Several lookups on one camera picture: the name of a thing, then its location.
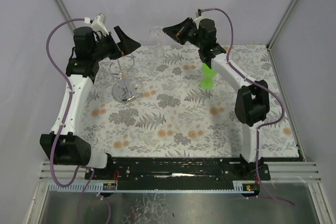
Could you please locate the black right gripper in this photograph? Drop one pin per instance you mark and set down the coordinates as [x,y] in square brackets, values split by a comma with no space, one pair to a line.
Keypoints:
[188,33]

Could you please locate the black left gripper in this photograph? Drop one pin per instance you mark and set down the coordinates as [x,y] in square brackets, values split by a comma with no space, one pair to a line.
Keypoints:
[115,47]

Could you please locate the green plastic wine glass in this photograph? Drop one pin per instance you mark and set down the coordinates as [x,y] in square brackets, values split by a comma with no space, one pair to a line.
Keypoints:
[208,75]

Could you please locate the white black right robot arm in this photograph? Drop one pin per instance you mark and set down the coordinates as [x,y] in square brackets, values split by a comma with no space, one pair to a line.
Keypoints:
[252,101]

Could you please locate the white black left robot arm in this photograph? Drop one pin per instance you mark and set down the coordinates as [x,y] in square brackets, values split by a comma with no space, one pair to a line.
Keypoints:
[63,145]

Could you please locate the chrome wine glass rack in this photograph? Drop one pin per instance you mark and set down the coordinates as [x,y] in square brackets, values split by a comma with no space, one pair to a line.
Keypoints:
[121,69]

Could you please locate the floral patterned table mat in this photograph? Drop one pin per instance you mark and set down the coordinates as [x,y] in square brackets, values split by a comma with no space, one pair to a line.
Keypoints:
[174,116]

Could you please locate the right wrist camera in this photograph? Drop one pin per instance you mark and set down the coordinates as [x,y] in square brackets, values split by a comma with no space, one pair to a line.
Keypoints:
[198,18]

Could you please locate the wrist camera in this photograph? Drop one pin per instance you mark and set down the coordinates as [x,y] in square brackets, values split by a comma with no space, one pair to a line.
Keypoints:
[198,18]
[98,24]

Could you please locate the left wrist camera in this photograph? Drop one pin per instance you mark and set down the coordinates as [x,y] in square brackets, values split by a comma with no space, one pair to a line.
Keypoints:
[98,24]

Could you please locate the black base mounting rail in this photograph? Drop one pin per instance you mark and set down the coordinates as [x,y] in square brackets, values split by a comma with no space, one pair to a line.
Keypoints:
[107,174]

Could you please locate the aluminium frame right post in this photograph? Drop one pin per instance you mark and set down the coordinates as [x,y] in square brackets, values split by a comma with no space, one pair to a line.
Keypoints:
[292,4]

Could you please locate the white slotted cable duct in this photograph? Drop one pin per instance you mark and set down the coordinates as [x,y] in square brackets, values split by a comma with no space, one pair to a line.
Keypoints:
[164,185]

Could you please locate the aluminium front frame rail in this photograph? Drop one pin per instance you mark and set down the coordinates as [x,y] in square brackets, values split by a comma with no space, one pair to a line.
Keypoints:
[282,172]

